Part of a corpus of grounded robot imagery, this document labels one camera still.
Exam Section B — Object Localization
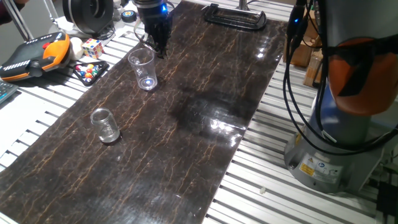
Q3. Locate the Rubik's cube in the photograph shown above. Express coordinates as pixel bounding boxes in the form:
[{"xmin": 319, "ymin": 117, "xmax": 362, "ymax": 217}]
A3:
[{"xmin": 81, "ymin": 38, "xmax": 105, "ymax": 60}]

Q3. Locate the small round black puck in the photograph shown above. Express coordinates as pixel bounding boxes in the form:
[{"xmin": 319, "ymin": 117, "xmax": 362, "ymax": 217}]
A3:
[{"xmin": 121, "ymin": 9, "xmax": 137, "ymax": 24}]

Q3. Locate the cardboard box with flaps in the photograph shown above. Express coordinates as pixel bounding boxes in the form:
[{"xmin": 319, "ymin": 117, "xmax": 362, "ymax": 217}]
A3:
[{"xmin": 282, "ymin": 11, "xmax": 321, "ymax": 68}]

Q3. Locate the clear plastic cup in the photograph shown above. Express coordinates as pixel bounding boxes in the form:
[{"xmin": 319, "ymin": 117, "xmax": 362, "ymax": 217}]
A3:
[{"xmin": 127, "ymin": 47, "xmax": 158, "ymax": 91}]

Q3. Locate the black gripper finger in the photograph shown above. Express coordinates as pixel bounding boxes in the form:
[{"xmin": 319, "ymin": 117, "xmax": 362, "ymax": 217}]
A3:
[
  {"xmin": 143, "ymin": 24, "xmax": 160, "ymax": 56},
  {"xmin": 157, "ymin": 21, "xmax": 172, "ymax": 59}
]

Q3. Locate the black triangle with billiard balls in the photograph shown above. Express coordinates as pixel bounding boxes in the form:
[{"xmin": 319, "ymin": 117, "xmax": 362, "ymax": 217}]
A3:
[{"xmin": 73, "ymin": 60, "xmax": 110, "ymax": 87}]

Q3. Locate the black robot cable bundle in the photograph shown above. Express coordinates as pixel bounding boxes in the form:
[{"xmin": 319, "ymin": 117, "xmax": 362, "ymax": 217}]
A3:
[{"xmin": 282, "ymin": 0, "xmax": 398, "ymax": 156}]

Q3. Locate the dark marble pattern mat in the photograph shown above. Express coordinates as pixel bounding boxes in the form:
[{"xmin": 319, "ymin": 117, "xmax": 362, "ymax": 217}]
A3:
[{"xmin": 0, "ymin": 0, "xmax": 289, "ymax": 224}]

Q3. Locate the person forearm maroon sleeve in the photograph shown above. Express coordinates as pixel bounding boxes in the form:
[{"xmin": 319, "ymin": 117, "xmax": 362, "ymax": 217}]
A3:
[{"xmin": 0, "ymin": 2, "xmax": 20, "ymax": 26}]

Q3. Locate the small clear glass jar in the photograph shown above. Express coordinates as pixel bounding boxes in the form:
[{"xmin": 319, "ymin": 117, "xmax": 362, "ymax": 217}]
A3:
[{"xmin": 90, "ymin": 107, "xmax": 121, "ymax": 144}]

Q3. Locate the white round ball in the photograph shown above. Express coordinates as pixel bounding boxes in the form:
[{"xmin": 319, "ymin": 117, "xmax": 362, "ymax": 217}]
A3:
[{"xmin": 68, "ymin": 37, "xmax": 84, "ymax": 61}]

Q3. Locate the orange black teach pendant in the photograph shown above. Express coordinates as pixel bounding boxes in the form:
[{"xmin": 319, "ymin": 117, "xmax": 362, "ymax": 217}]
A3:
[{"xmin": 0, "ymin": 31, "xmax": 72, "ymax": 83}]

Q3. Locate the black USB hub blue light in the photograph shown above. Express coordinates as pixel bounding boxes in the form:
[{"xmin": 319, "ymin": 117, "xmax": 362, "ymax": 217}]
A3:
[{"xmin": 287, "ymin": 4, "xmax": 307, "ymax": 41}]

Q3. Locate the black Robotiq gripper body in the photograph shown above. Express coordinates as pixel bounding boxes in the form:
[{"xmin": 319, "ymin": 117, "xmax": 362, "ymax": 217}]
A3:
[{"xmin": 132, "ymin": 0, "xmax": 172, "ymax": 30}]

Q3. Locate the grey metal tripod leg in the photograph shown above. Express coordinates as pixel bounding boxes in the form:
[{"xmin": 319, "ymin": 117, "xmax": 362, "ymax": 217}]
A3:
[{"xmin": 1, "ymin": 0, "xmax": 34, "ymax": 41}]

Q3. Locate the aluminium frame strut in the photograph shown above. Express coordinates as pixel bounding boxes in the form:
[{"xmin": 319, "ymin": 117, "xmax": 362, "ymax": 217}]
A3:
[{"xmin": 236, "ymin": 0, "xmax": 251, "ymax": 12}]

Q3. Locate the black filament spool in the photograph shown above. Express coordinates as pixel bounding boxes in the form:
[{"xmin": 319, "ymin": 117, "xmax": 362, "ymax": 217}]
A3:
[{"xmin": 62, "ymin": 0, "xmax": 114, "ymax": 35}]

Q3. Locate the long cardboard box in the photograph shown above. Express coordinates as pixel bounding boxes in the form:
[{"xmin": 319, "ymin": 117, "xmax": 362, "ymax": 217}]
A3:
[{"xmin": 303, "ymin": 49, "xmax": 325, "ymax": 88}]

